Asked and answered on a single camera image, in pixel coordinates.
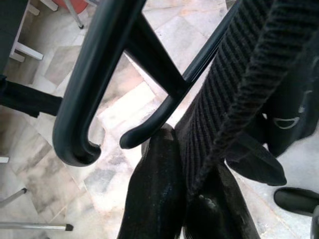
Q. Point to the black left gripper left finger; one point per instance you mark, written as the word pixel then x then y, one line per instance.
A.
pixel 154 189

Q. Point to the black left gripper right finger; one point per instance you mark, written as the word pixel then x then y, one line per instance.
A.
pixel 224 211

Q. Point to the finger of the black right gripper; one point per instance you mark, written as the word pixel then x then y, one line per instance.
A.
pixel 296 201

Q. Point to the dark grey plastic hanger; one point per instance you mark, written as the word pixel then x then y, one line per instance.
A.
pixel 82 87

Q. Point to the black TV console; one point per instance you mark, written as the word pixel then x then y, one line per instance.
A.
pixel 12 25

